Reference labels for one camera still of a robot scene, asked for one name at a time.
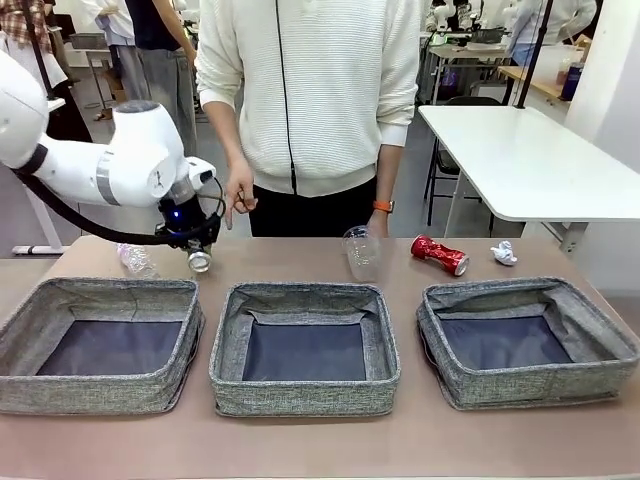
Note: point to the orange wrist watch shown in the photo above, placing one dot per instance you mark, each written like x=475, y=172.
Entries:
x=384, y=205

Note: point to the black slanted pole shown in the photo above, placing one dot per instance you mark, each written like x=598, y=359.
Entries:
x=37, y=40
x=535, y=55

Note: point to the person's left hand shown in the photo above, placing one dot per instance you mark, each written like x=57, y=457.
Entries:
x=381, y=222

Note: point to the crushed clear plastic bottle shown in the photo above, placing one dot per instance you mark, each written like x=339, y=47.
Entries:
x=140, y=262

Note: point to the white paper ball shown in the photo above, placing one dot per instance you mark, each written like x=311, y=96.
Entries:
x=504, y=254

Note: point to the person's left forearm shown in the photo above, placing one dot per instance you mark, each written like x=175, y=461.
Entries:
x=390, y=172

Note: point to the clear plastic container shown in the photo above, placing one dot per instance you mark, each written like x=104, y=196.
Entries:
x=550, y=65

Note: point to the dark blue bottle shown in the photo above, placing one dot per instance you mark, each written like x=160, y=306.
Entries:
x=571, y=82

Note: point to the large white table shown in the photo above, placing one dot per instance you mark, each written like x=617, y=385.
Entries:
x=530, y=160

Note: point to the person in white zip sweater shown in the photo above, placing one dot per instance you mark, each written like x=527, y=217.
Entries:
x=325, y=90

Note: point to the wooden background table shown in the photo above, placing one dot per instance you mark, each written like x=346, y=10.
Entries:
x=545, y=88

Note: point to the bystander in wide grey jeans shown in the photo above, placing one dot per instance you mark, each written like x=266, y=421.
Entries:
x=155, y=25

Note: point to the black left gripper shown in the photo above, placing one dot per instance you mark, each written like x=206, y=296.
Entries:
x=187, y=222

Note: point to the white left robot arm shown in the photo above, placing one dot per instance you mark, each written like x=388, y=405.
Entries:
x=135, y=150

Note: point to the bystander in light shirt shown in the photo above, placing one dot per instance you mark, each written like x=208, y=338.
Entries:
x=117, y=30

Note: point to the person's right hand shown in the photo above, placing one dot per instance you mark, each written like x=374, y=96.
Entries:
x=240, y=185

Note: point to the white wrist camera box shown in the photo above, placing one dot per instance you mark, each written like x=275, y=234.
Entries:
x=200, y=172

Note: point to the grey fabric basket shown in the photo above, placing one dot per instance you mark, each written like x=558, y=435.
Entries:
x=525, y=387
x=90, y=395
x=300, y=397

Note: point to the bystander in pale blue shirt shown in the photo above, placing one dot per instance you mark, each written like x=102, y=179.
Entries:
x=530, y=25

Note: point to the clear plastic cup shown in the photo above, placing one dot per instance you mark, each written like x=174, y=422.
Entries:
x=364, y=255

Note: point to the bystander in plaid shirt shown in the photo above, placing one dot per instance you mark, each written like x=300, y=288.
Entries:
x=20, y=20

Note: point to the black folding chair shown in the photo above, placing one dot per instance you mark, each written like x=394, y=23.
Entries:
x=442, y=170

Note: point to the person's right forearm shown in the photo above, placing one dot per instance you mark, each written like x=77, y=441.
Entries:
x=225, y=130

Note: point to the background metal frame table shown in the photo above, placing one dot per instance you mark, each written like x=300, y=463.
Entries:
x=470, y=50

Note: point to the crushed red can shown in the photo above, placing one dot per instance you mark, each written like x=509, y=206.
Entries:
x=440, y=254

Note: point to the background grey basket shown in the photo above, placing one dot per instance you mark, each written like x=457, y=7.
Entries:
x=486, y=36

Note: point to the crushed dark blue can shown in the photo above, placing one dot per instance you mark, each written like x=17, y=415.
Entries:
x=201, y=262

